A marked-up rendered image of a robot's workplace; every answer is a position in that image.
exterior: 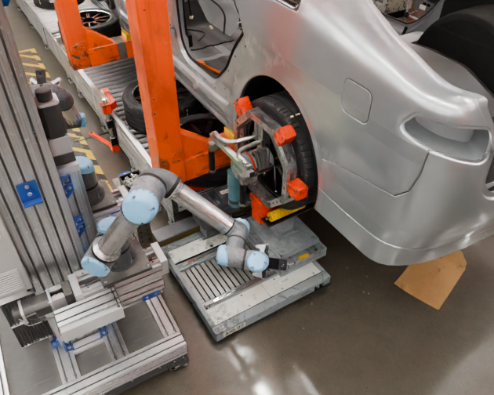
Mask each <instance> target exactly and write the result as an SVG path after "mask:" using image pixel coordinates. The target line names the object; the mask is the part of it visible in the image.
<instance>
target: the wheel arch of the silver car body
mask: <svg viewBox="0 0 494 395"><path fill-rule="evenodd" d="M283 90H287V88H286V87H285V86H284V85H283V84H282V83H281V82H279V81H278V80H277V79H275V78H273V77H272V76H270V75H268V74H254V75H253V76H251V77H250V78H248V79H247V80H246V81H245V83H244V85H243V86H242V89H241V91H240V93H239V96H238V98H242V97H245V96H248V97H249V99H250V102H252V101H253V100H255V99H257V98H260V97H263V96H267V95H270V94H273V93H276V92H280V91H283ZM287 91H288V90H287ZM288 92H289V91H288ZM289 94H290V92H289ZM290 95H291V94H290ZM291 97H292V95H291ZM293 99H294V98H293ZM295 102H296V101H295ZM296 104H297V103H296ZM297 106H298V104H297ZM298 107H299V106H298ZM299 109H300V108H299ZM317 199H318V194H317ZM317 199H316V203H315V206H316V204H317ZM315 206H314V210H315Z"/></svg>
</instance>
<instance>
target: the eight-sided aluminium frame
mask: <svg viewBox="0 0 494 395"><path fill-rule="evenodd" d="M251 120H253V121H255V122H256V123H257V124H258V125H259V126H260V127H262V128H263V129H264V130H265V131H266V132H267V133H268V134H269V135H270V137H271V140H272V142H273V144H274V148H275V150H276V152H277V154H278V157H279V160H280V162H281V164H282V169H283V175H282V195H281V197H277V198H275V197H274V196H273V195H272V194H271V193H270V192H269V191H268V190H267V189H266V188H265V187H264V186H263V185H262V184H261V183H260V182H259V181H258V180H256V181H254V182H251V183H248V184H246V185H247V186H248V188H249V189H250V190H251V191H252V192H253V193H254V194H255V195H256V196H257V197H258V198H259V199H260V200H261V201H262V202H263V203H264V204H265V206H266V207H268V208H272V207H274V206H278V205H283V204H285V203H288V202H290V201H292V200H294V199H293V198H292V197H291V196H290V195H288V194H287V193H286V190H287V182H289V181H292V180H294V179H296V172H297V165H296V161H295V160H294V157H293V156H292V152H291V150H290V148H289V145H288V144H286V145H283V146H282V147H279V146H278V144H277V142H276V140H275V138H274V134H275V133H276V131H277V130H278V129H279V128H281V126H280V125H279V124H278V123H277V122H276V121H275V120H273V119H272V118H271V117H269V116H268V115H267V114H265V113H264V112H263V111H262V110H261V109H259V108H258V107H255V108H253V109H249V110H247V111H246V112H245V113H244V114H243V115H242V116H240V117H239V118H238V119H237V120H235V121H234V139H235V140H236V139H239V138H242V137H246V124H248V123H249V122H250V121H251ZM245 145H246V142H244V143H238V144H235V145H234V152H235V153H237V151H238V149H239V148H241V147H243V146H245ZM286 158H287V159H286ZM257 188H258V189H259V190H258V189H257Z"/></svg>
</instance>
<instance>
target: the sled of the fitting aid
mask: <svg viewBox="0 0 494 395"><path fill-rule="evenodd" d="M247 238H248V239H249V241H250V242H251V243H252V244H253V246H254V247H255V248H256V245H265V242H264V241H263V240H262V239H261V238H260V237H259V235H258V234H257V233H256V232H255V231H254V230H253V229H252V227H251V226H249V235H248V237H247ZM256 249H257V250H258V251H259V249H258V248H256ZM326 249H327V247H326V246H325V245H324V244H323V243H322V242H321V241H320V240H319V242H318V243H317V244H316V245H312V246H310V247H309V248H306V249H304V250H303V251H301V252H298V253H296V254H294V255H291V256H290V257H288V258H286V260H287V269H286V270H275V271H276V272H277V274H278V275H279V276H280V277H283V276H285V275H286V274H289V273H291V272H293V271H294V270H297V269H299V268H300V267H302V266H305V265H307V264H308V263H311V262H313V261H315V260H316V259H319V258H321V257H322V256H324V255H326ZM269 257H271V258H277V259H278V257H277V256H276V255H275V254H274V253H273V252H272V251H271V249H270V248H269Z"/></svg>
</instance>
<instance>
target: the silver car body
mask: <svg viewBox="0 0 494 395"><path fill-rule="evenodd" d="M167 6H168V14H169V28H170V35H171V43H172V51H173V65H174V72H175V77H176V78H177V79H178V80H179V81H180V82H181V83H182V84H183V85H184V86H185V87H186V88H187V90H188V91H189V92H190V93H191V94H192V95H193V96H194V97H195V98H196V99H197V100H198V101H199V102H200V103H201V104H202V105H203V106H204V107H206V108H207V109H208V110H209V111H210V112H211V113H212V114H213V115H214V116H215V117H216V118H218V119H219V120H220V121H221V122H222V123H223V124H224V125H225V126H226V127H227V128H228V129H230V130H231V131H232V132H233V133H234V121H235V120H236V110H235V108H234V104H233V102H234V101H235V100H236V99H238V96H239V93H240V91H241V89H242V86H243V85H244V83H245V81H246V80H247V79H248V78H250V77H251V76H253V75H254V74H268V75H270V76H272V77H273V78H275V79H277V80H278V81H279V82H281V83H282V84H283V85H284V86H285V87H286V88H287V90H288V91H289V92H290V94H291V95H292V97H293V98H294V100H295V101H296V103H297V104H298V106H299V108H300V110H301V112H302V114H303V116H304V118H305V121H306V123H307V126H308V128H309V131H310V134H311V138H312V140H313V144H314V149H315V153H316V158H317V163H318V199H317V204H316V206H315V210H316V211H317V212H319V213H320V214H321V215H322V216H323V217H324V218H325V219H326V220H327V221H328V222H329V223H331V224H332V225H333V226H334V227H335V228H336V229H337V230H338V231H339V232H340V233H341V234H342V235H343V236H344V237H345V238H346V239H347V240H348V241H349V242H350V243H351V244H353V245H354V246H355V247H356V248H357V249H358V250H359V251H360V252H361V253H363V254H364V255H365V256H366V257H368V258H369V259H371V260H372V261H374V262H376V263H380V264H383V265H387V266H408V265H413V264H418V263H425V262H428V261H431V260H434V259H438V258H441V257H443V256H446V255H449V254H452V253H454V252H457V251H459V250H461V249H463V248H466V247H468V246H470V245H472V244H474V243H477V242H479V241H481V240H483V239H485V238H487V237H488V236H490V235H492V234H494V0H438V1H437V2H436V4H435V5H434V6H433V7H432V8H431V9H430V10H429V11H428V12H427V13H426V14H425V15H423V16H421V17H420V18H419V19H418V20H414V21H413V22H410V23H406V22H405V21H402V20H399V19H397V18H394V17H392V16H390V15H387V14H386V13H382V12H380V11H379V10H378V8H377V7H376V6H375V4H374V3H373V2H372V0H167Z"/></svg>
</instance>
